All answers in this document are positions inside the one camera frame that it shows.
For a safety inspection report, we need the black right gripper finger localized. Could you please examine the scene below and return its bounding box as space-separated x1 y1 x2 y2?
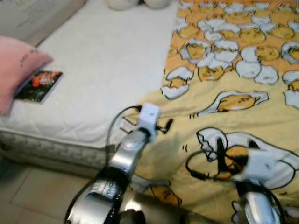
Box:
216 138 226 175

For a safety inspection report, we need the dark red green book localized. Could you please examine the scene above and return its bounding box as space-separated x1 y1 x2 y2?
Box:
14 70 64 104

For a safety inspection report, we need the dark robot left foot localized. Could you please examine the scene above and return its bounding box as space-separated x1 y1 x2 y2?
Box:
119 209 146 224

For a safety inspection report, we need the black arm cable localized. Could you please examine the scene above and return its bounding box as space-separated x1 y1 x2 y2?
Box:
185 149 281 224
105 105 142 161

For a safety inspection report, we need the pink bunny print pillow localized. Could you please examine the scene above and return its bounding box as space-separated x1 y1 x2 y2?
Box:
0 36 53 116

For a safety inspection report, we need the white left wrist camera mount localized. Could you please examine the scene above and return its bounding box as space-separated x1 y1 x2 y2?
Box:
138 104 161 132

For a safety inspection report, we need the white bed mattress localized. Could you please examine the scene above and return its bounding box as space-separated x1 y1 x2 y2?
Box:
0 0 180 175

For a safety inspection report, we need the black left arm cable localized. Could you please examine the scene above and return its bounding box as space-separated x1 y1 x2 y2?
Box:
105 105 142 161

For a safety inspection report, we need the yellow egg print blanket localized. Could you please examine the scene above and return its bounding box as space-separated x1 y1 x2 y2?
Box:
126 0 299 224

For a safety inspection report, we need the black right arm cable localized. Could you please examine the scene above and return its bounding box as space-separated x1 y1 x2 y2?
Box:
185 149 281 224

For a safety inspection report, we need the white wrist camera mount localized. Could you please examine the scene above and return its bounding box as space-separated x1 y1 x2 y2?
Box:
138 104 161 132
234 148 276 182

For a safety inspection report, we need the cream plush toy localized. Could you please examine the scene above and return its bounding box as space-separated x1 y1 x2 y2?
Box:
107 0 171 11

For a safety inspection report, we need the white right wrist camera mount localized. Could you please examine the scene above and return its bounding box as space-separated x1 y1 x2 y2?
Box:
234 148 276 182

